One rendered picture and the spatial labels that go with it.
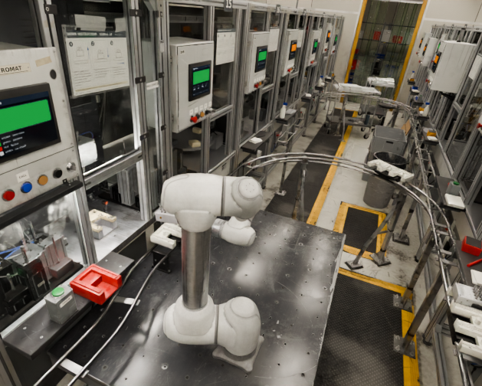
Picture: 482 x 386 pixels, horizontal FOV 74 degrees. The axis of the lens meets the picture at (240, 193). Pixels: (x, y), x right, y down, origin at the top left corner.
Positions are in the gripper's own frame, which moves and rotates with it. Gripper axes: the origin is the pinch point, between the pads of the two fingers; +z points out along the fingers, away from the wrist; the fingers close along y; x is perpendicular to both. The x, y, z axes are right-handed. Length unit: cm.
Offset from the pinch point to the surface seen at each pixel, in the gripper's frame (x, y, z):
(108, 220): 13.9, -6.1, 34.7
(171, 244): 6.2, -15.3, 1.4
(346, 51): -809, 26, 11
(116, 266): 34.7, -11.7, 12.3
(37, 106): 51, 64, 18
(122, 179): -7.3, 6.8, 41.5
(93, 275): 46.6, -7.6, 13.2
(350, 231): -190, -102, -92
